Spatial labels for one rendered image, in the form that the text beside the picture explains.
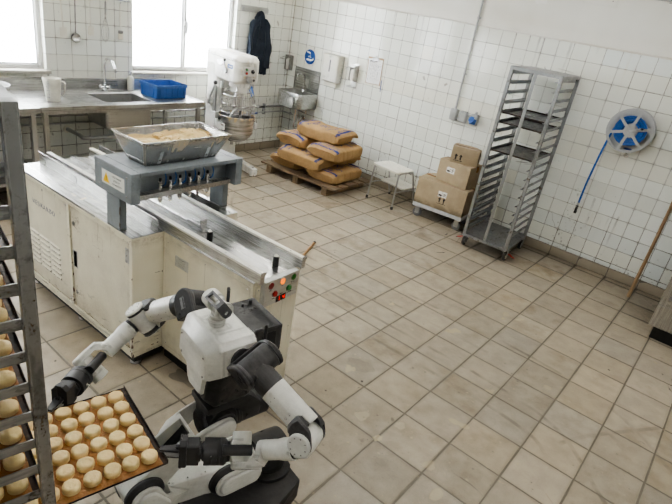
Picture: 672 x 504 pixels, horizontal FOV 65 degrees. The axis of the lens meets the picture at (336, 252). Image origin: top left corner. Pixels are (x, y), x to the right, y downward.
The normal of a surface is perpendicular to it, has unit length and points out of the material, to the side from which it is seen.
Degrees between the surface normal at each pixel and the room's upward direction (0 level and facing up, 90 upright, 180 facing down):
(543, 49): 90
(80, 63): 90
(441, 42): 90
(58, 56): 90
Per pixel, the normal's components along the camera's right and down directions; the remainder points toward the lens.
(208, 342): -0.43, -0.51
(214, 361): -0.10, 0.34
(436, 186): -0.56, 0.20
